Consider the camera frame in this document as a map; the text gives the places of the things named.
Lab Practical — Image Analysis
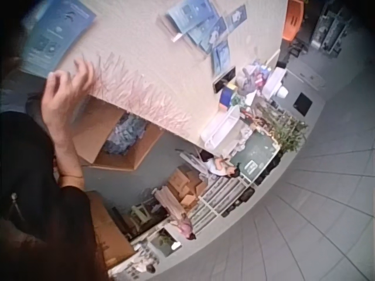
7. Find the blue and yellow box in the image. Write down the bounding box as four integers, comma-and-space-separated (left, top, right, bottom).
219, 83, 238, 111

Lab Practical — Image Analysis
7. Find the white plastic basket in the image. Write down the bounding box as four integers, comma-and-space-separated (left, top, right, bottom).
200, 104, 241, 150

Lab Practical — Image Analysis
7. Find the green potted plant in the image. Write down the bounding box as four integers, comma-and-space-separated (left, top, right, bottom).
271, 116, 309, 153

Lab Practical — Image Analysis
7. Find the open cardboard box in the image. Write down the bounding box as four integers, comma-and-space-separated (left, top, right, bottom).
71, 95, 165, 172

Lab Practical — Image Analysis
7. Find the stack of cardboard boxes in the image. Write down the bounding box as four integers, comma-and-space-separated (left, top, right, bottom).
166, 166, 210, 210

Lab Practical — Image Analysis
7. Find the metal shelf with items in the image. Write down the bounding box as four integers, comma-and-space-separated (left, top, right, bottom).
309, 0, 353, 57

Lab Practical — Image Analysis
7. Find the stack of large blue packets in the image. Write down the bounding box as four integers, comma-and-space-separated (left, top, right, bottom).
21, 0, 98, 79

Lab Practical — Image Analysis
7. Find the heap of blue packets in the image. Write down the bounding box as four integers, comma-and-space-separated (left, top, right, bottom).
101, 112, 149, 156

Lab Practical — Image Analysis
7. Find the person's right hand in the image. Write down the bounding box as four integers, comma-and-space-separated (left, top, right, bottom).
40, 57, 96, 145

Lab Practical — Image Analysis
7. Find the green board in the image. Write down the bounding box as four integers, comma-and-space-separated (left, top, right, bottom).
230, 129, 279, 183

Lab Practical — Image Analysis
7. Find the heap of assorted small items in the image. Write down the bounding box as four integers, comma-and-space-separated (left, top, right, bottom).
236, 58, 274, 97

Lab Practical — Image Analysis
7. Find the white device with cup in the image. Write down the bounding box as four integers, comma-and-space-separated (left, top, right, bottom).
261, 67, 290, 102

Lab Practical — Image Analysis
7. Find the white shelf rack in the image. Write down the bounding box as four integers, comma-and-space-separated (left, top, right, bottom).
189, 174, 256, 235

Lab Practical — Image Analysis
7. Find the blue printed packet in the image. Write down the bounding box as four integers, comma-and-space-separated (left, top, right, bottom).
210, 40, 231, 78
187, 16, 229, 55
166, 0, 221, 33
224, 4, 247, 33

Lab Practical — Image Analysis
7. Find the orange chair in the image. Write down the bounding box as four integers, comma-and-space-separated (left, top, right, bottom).
282, 0, 303, 42

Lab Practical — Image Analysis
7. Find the black phone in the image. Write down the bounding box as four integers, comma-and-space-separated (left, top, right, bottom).
213, 66, 237, 93

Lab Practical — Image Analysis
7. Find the black square mat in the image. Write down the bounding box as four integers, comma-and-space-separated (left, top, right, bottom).
292, 91, 313, 117

